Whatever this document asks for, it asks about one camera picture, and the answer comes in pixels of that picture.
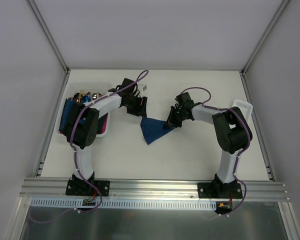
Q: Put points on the rolled blue napkin bundles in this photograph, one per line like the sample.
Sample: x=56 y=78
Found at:
x=102 y=128

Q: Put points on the aluminium frame post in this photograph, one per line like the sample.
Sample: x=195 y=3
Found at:
x=266 y=33
x=47 y=33

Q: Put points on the white slotted cable duct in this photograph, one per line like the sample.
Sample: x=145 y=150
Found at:
x=139 y=204

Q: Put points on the white plastic bin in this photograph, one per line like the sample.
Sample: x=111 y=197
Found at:
x=73 y=87

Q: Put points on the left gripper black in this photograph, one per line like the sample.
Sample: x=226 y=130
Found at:
x=140 y=107

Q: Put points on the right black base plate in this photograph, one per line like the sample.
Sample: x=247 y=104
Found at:
x=214 y=190

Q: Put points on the left aluminium frame post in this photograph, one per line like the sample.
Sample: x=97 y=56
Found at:
x=47 y=33

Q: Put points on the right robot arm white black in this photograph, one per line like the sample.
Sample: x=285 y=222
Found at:
x=233 y=136

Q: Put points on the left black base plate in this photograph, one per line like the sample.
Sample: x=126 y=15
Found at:
x=78 y=187

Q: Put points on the aluminium mounting rail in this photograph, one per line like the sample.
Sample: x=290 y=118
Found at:
x=264 y=191

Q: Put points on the gold spoons in bin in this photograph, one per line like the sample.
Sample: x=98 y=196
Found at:
x=85 y=97

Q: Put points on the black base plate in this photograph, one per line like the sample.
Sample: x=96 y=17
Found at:
x=78 y=187
x=214 y=190

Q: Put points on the dark blue paper napkin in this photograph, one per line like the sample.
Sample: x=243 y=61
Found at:
x=153 y=129

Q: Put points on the right aluminium frame post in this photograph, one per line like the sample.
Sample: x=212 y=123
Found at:
x=266 y=33

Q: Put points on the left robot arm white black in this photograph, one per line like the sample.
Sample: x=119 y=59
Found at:
x=80 y=122

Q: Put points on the white perforated cutlery tray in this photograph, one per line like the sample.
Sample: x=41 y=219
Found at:
x=245 y=108

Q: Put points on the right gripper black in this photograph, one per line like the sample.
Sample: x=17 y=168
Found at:
x=174 y=118

